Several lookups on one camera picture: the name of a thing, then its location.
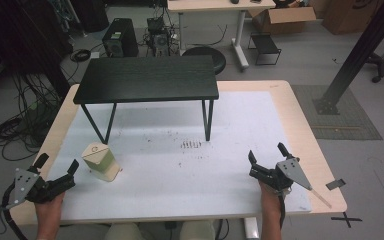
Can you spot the beige and green box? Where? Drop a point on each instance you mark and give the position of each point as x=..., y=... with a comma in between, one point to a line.
x=100, y=162

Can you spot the small black metal rack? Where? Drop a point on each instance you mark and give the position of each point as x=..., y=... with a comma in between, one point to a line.
x=265, y=46

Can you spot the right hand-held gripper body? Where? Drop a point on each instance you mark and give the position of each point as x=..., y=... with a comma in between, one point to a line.
x=273, y=176

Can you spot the thin wooden stick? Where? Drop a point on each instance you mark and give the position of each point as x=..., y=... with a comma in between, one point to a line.
x=320, y=198

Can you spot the white desk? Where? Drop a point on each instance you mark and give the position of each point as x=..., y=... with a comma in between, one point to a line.
x=221, y=10

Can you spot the white table leg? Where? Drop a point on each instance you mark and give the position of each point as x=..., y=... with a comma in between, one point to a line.
x=251, y=228

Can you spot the grey floor mat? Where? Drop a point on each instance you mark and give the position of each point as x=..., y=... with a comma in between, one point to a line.
x=343, y=125

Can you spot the open computer case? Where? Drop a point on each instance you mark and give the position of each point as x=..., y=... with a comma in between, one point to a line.
x=160, y=38

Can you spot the dark curtain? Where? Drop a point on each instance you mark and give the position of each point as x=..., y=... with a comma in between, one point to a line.
x=20, y=36

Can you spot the black tape strip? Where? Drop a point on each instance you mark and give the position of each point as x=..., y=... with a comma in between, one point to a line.
x=335, y=184

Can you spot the black metal post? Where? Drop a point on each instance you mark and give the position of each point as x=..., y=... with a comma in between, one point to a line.
x=360, y=53

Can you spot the person's left hand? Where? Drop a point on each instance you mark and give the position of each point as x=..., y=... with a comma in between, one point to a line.
x=49, y=208

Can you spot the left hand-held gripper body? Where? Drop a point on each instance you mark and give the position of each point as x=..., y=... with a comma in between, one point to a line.
x=43, y=190

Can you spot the white table mat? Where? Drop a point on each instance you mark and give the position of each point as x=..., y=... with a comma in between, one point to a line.
x=180, y=180

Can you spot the person's left leg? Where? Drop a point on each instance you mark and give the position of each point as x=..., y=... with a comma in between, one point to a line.
x=128, y=232

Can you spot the person's right leg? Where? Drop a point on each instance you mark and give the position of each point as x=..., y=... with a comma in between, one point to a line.
x=196, y=230

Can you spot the black round stool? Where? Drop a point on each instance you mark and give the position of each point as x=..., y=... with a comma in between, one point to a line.
x=213, y=56

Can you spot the open cardboard box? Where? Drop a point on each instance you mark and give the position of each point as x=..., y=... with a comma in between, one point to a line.
x=281, y=18

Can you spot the black computer tower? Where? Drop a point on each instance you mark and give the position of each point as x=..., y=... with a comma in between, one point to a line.
x=120, y=38

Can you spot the person's right hand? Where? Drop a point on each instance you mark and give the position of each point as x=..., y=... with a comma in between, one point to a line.
x=268, y=198

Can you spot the person's leg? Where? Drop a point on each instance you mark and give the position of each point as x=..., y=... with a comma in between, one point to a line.
x=196, y=230
x=128, y=232

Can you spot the closed cardboard box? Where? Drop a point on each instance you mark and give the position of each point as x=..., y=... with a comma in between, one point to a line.
x=346, y=15

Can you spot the small black table shelf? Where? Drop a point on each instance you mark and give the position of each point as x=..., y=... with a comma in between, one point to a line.
x=148, y=78

